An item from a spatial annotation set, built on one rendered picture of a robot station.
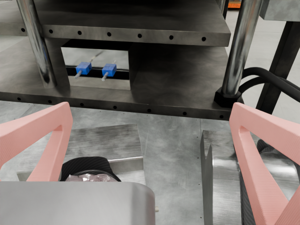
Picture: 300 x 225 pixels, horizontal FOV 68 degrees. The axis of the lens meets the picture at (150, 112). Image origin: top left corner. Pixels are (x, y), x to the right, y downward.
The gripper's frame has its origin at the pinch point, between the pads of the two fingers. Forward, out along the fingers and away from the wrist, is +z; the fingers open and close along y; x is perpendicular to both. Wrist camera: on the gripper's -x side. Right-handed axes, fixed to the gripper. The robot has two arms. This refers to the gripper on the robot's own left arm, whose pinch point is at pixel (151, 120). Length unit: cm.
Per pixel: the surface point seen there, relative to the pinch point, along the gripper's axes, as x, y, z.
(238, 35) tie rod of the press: 14, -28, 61
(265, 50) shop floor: 115, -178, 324
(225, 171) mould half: 26.9, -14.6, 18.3
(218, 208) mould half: 29.9, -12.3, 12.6
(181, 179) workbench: 39.5, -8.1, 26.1
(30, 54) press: 40, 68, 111
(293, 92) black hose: 27, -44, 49
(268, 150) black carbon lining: 25.5, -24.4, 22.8
